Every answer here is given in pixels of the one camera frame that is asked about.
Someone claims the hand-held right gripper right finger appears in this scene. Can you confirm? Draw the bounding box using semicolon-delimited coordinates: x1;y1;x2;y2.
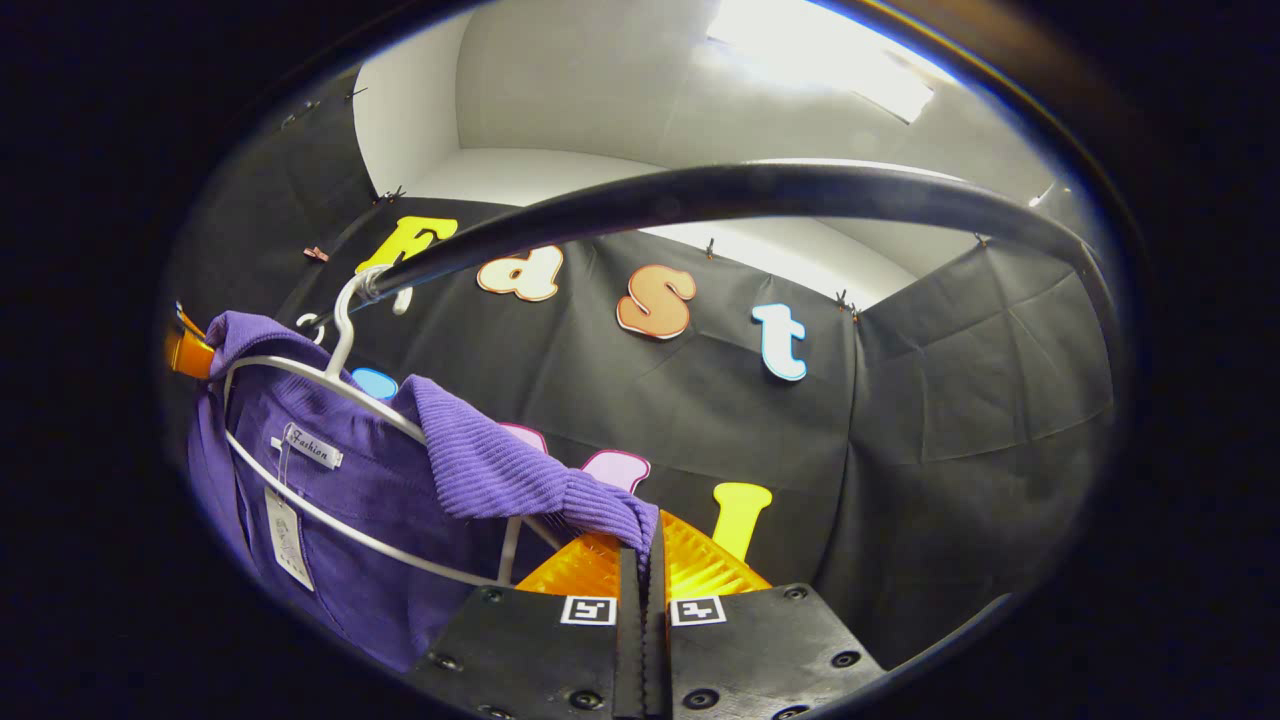
645;508;888;720

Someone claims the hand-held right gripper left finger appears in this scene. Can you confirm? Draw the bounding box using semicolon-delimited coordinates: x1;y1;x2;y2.
405;528;644;720

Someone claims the purple corduroy shirt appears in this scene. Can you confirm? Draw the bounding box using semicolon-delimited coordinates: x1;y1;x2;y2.
186;310;661;673

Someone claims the black clothes rack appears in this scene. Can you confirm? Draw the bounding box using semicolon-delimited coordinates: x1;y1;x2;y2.
300;163;1126;421

